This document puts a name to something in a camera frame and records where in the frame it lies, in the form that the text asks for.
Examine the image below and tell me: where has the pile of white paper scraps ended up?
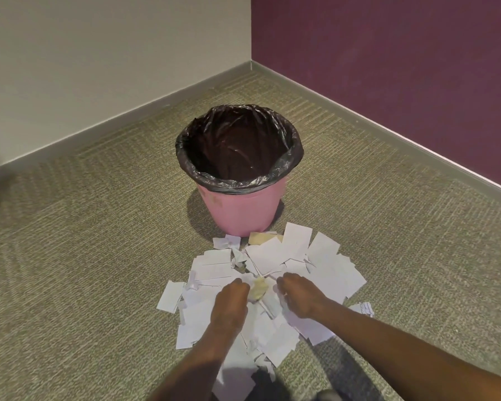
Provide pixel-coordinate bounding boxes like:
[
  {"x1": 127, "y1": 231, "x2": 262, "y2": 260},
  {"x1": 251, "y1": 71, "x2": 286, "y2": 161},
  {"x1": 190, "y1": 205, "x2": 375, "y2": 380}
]
[{"x1": 156, "y1": 222, "x2": 375, "y2": 401}]

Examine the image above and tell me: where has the person's right forearm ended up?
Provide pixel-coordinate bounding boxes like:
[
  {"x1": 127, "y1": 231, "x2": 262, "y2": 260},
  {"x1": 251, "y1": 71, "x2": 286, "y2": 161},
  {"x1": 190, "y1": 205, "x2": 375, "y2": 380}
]
[{"x1": 313, "y1": 297, "x2": 501, "y2": 401}]

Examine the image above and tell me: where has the tan cardboard piece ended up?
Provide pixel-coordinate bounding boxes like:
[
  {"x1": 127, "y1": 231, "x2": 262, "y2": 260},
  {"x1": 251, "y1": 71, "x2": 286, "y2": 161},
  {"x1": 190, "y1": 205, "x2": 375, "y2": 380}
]
[{"x1": 249, "y1": 232, "x2": 284, "y2": 245}]

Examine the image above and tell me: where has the person's right hand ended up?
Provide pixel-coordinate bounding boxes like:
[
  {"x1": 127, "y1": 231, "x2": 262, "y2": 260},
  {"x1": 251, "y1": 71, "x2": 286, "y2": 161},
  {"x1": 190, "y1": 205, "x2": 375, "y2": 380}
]
[{"x1": 274, "y1": 272, "x2": 331, "y2": 319}]

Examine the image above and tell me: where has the yellowish paper scrap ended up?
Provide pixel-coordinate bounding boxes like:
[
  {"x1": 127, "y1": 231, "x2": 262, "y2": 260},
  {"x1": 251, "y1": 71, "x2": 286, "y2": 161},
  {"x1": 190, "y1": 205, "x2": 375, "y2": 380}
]
[{"x1": 249, "y1": 277, "x2": 269, "y2": 300}]

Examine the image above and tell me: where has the pink plastic waste bin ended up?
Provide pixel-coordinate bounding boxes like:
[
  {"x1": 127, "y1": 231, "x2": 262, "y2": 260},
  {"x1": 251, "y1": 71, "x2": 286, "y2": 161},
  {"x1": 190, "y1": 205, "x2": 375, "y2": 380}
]
[{"x1": 195, "y1": 178, "x2": 287, "y2": 237}]

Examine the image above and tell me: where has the black plastic bin liner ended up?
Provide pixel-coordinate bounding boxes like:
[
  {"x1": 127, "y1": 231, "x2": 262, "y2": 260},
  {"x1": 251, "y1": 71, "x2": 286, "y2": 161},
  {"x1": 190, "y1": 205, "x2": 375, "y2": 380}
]
[{"x1": 175, "y1": 104, "x2": 304, "y2": 194}]

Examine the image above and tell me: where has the person's left forearm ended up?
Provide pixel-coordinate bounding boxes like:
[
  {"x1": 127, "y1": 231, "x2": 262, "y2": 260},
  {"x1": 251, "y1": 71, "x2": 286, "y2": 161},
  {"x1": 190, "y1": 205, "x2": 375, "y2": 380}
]
[{"x1": 147, "y1": 327, "x2": 245, "y2": 401}]

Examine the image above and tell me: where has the person's left hand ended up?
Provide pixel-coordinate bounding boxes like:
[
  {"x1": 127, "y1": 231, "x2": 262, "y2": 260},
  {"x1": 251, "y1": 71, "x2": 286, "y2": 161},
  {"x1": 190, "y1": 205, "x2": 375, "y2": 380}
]
[{"x1": 208, "y1": 278, "x2": 251, "y2": 337}]

